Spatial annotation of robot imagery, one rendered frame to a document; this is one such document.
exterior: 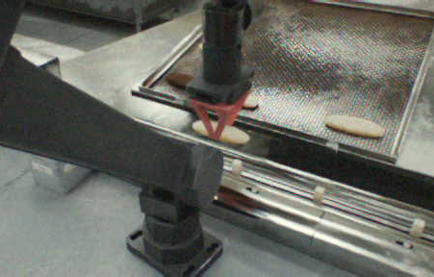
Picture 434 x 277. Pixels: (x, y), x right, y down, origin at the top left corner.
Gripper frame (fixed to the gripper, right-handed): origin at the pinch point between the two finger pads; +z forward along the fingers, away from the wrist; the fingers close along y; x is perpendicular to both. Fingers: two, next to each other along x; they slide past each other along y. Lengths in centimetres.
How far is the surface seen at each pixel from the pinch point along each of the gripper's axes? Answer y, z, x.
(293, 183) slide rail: 2.0, 7.7, -12.4
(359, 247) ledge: -7.5, 6.6, -24.9
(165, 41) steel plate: 48, 10, 45
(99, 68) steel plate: 24, 11, 49
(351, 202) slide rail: 2.1, 7.7, -21.8
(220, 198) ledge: -8.1, 6.6, -4.6
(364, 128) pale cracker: 14.7, 1.9, -19.7
